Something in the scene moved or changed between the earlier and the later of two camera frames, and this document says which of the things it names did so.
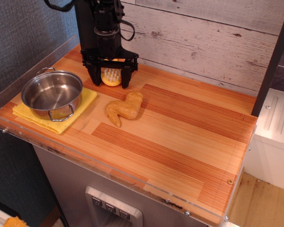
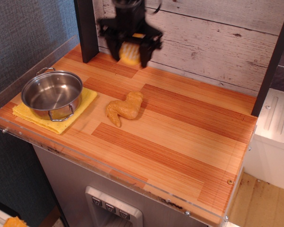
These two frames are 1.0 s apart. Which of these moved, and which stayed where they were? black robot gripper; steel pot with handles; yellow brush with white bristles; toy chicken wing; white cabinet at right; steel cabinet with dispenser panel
Moved: black robot gripper; yellow brush with white bristles
Stayed: steel cabinet with dispenser panel; white cabinet at right; steel pot with handles; toy chicken wing
